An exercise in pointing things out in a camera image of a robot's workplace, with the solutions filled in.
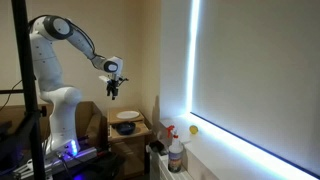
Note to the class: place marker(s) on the brown leather armchair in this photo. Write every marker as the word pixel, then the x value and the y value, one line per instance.
pixel 90 120

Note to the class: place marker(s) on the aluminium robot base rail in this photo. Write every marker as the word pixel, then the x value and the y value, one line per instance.
pixel 83 156

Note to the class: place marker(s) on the dark blue bowl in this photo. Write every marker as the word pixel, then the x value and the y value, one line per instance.
pixel 125 128

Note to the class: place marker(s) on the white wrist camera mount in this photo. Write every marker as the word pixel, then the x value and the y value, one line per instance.
pixel 104 78

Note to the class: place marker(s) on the black metal camera stand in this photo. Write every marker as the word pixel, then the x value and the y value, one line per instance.
pixel 28 83

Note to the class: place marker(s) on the white window sill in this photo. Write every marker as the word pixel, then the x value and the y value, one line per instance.
pixel 220 156

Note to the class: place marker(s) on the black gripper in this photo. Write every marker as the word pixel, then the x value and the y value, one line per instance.
pixel 112 86

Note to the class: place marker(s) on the white roller window blind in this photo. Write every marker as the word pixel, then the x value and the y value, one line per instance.
pixel 260 73

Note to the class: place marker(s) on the light wooden side table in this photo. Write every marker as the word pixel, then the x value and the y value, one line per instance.
pixel 131 146

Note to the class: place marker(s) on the small yellow ball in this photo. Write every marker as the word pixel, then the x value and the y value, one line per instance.
pixel 193 129

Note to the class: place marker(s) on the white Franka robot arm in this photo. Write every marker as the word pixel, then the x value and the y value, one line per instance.
pixel 55 95

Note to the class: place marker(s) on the white round plate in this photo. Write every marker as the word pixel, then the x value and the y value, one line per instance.
pixel 127 115

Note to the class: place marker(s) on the spray bottle with red trigger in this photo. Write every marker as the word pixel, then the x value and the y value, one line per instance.
pixel 175 156

